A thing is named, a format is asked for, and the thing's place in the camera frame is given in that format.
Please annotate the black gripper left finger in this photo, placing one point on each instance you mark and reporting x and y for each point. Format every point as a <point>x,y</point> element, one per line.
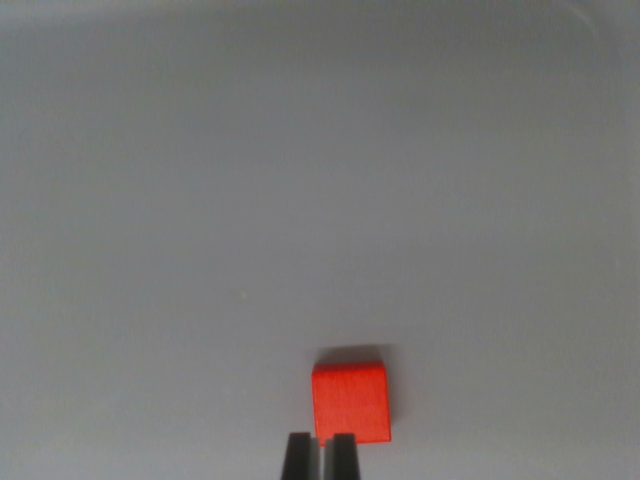
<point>299,457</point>

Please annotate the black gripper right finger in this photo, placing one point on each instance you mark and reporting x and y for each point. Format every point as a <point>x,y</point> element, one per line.
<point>345,457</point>

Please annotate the red cube block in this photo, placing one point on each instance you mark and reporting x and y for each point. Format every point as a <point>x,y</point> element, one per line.
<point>351,397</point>

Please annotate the grey plastic bin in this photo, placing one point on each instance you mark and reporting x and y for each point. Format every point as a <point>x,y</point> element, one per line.
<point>250,175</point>

